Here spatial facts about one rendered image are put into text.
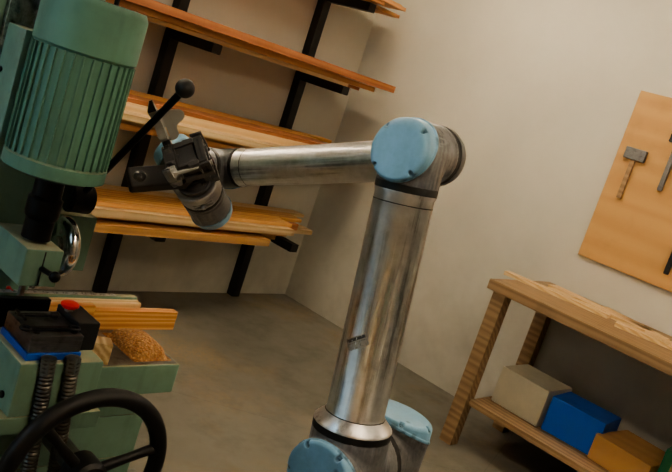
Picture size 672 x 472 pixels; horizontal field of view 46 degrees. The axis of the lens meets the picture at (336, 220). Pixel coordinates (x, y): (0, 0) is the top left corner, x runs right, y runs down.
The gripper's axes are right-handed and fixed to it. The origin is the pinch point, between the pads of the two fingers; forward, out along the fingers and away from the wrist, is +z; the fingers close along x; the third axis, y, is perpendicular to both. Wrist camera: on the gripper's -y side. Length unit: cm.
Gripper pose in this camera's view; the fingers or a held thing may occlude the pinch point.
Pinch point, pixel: (154, 135)
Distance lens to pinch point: 145.3
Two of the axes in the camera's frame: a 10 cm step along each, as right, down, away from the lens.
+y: 9.5, -3.1, 0.4
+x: 3.0, 8.7, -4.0
